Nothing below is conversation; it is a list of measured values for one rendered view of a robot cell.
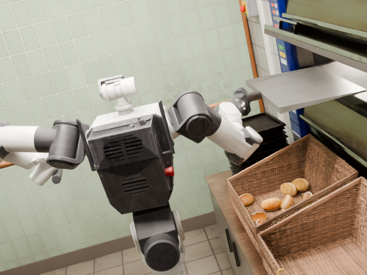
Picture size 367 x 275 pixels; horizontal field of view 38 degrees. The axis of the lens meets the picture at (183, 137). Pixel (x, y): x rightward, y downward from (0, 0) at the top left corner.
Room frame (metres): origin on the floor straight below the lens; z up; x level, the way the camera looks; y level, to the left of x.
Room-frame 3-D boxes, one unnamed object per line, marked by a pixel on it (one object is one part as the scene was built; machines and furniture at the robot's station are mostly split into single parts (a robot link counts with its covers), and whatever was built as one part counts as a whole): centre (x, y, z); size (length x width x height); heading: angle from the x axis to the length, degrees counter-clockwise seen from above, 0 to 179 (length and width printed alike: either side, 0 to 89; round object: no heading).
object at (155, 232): (1.66, 0.16, 1.00); 0.28 x 0.13 x 0.18; 3
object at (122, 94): (1.75, 0.16, 1.47); 0.10 x 0.07 x 0.09; 85
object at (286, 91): (2.29, -0.55, 1.19); 0.55 x 0.36 x 0.03; 3
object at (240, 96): (2.19, -0.26, 1.20); 0.12 x 0.10 x 0.13; 148
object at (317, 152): (2.27, -0.41, 0.72); 0.56 x 0.49 x 0.28; 4
